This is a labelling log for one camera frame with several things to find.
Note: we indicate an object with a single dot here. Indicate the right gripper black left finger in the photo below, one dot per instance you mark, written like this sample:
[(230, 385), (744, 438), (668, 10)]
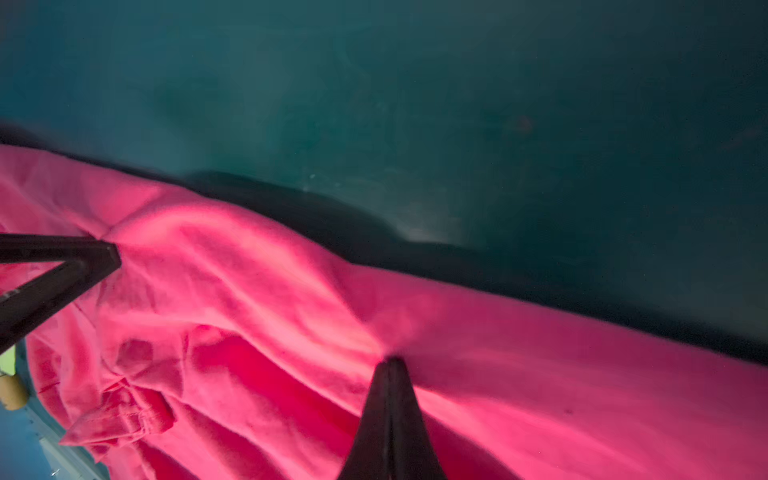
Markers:
[(80, 264)]

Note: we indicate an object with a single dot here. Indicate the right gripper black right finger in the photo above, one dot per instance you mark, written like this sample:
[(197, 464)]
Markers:
[(392, 441)]

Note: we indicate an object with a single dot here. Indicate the magenta pink t-shirt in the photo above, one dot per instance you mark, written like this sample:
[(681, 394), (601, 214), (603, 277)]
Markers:
[(227, 346)]

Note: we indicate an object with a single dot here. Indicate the green toy spatula wooden handle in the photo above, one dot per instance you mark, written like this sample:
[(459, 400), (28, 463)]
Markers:
[(14, 394)]

